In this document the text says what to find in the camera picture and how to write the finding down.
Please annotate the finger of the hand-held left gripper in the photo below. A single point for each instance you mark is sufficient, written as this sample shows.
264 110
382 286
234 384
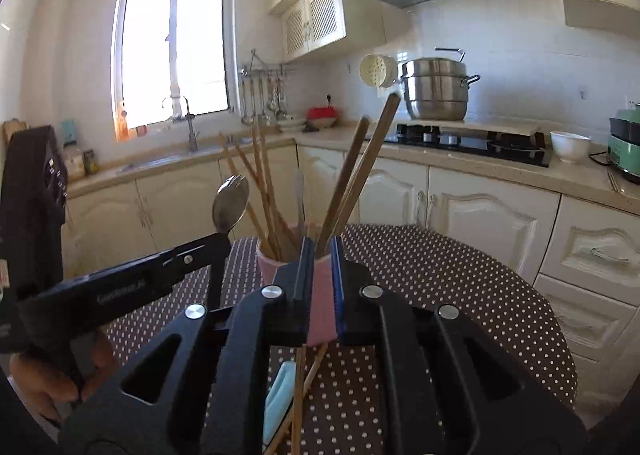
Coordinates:
125 290
215 285

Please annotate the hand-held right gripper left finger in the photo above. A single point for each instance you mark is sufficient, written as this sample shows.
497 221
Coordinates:
306 285

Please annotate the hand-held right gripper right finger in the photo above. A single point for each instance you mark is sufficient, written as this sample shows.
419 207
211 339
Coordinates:
338 285

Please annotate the pink cup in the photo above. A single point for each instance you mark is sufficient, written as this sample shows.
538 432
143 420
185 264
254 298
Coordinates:
322 305

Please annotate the metal spoon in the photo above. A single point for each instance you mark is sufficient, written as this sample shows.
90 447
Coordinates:
230 205

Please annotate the metal table knife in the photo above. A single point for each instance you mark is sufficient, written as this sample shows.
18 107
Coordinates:
300 200

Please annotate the pile of wooden chopsticks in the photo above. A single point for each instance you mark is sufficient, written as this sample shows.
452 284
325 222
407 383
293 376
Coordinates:
299 400

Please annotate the slender wooden chopstick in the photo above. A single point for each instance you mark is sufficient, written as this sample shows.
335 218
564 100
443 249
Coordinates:
242 160
368 160
269 160
259 160
348 160
228 150

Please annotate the row of hanging kitchen utensils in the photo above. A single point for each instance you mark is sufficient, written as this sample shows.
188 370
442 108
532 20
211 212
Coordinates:
260 100

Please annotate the person's left hand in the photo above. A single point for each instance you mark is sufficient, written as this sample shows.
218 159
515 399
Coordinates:
45 380

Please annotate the clear plastic bottle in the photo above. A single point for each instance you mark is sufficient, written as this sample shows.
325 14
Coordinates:
74 162

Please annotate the small dark jar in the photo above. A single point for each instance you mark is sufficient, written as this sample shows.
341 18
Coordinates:
89 162

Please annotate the wooden cutting board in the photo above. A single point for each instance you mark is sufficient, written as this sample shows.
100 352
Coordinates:
12 130

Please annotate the teal box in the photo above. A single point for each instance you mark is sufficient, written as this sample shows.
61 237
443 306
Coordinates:
68 130

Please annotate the cream base cabinet run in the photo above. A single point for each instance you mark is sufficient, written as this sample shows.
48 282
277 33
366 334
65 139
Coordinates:
480 220
165 205

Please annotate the brown polka dot tablecloth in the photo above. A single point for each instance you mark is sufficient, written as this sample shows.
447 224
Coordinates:
450 275

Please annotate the light blue plastic utensil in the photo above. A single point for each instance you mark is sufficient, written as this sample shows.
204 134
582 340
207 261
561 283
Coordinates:
277 405

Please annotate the steel kitchen sink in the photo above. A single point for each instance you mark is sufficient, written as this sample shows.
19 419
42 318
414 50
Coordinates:
165 162

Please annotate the metal kitchen faucet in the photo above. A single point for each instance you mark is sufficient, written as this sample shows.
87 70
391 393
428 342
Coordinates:
191 135

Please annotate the stack of white dishes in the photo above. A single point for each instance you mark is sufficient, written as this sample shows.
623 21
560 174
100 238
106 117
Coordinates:
292 124

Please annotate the red lidded bowl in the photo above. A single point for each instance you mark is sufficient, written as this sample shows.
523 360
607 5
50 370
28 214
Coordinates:
322 113

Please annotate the black gas stove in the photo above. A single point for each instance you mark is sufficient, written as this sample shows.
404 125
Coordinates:
475 145

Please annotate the kitchen window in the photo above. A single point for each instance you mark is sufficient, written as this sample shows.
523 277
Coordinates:
150 45

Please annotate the stainless steel steamer pot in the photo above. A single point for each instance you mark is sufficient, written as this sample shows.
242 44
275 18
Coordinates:
435 90

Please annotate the white plastic strainer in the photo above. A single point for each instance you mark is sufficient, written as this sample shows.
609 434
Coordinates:
375 70

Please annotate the beige kitchen countertop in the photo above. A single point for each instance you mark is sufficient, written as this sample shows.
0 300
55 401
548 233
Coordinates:
575 175

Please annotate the white bowl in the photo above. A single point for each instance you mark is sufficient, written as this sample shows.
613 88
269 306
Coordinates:
570 147

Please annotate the green kitchen appliance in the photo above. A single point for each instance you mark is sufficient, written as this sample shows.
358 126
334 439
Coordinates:
625 155

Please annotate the metal utensil rail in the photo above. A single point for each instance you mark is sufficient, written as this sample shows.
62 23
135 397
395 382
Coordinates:
265 69

